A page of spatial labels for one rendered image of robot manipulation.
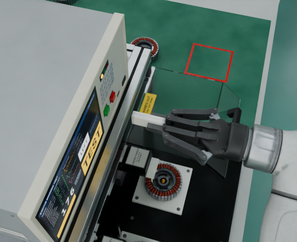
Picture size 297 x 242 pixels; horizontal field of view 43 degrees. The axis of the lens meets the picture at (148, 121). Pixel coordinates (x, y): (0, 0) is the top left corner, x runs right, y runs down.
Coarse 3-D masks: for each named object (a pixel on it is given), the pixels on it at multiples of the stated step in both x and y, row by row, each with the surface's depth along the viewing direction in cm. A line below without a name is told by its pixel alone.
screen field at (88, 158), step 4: (100, 124) 79; (100, 128) 80; (96, 132) 77; (100, 132) 81; (96, 136) 78; (100, 136) 81; (92, 140) 76; (96, 140) 79; (92, 144) 77; (96, 144) 79; (88, 148) 75; (92, 148) 77; (88, 152) 75; (92, 152) 78; (88, 156) 76; (92, 156) 79; (84, 160) 74; (88, 160) 77; (84, 164) 74; (88, 164) 77; (84, 168) 75; (84, 172) 76
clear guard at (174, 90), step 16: (144, 80) 100; (160, 80) 100; (176, 80) 100; (192, 80) 100; (208, 80) 100; (144, 96) 97; (160, 96) 97; (176, 96) 97; (192, 96) 97; (208, 96) 97; (224, 96) 98; (160, 112) 94; (224, 112) 97; (128, 128) 92; (144, 128) 92; (144, 144) 89; (160, 144) 89; (192, 144) 89; (208, 160) 88; (224, 160) 92; (224, 176) 91
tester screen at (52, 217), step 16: (80, 128) 67; (96, 128) 77; (80, 144) 69; (64, 160) 63; (64, 176) 65; (80, 176) 74; (64, 192) 67; (48, 208) 61; (48, 224) 62; (64, 224) 71
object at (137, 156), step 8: (128, 152) 104; (136, 152) 104; (144, 152) 104; (128, 160) 103; (136, 160) 103; (144, 160) 103; (152, 160) 108; (120, 168) 105; (128, 168) 104; (136, 168) 102; (144, 168) 102; (152, 168) 106; (144, 176) 105; (152, 176) 105
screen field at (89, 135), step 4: (96, 112) 74; (96, 116) 75; (96, 120) 75; (92, 124) 73; (92, 128) 74; (88, 132) 72; (92, 132) 75; (88, 136) 73; (84, 140) 71; (88, 140) 73; (84, 144) 71; (84, 148) 72; (80, 152) 70; (84, 152) 72; (80, 156) 71; (80, 160) 71
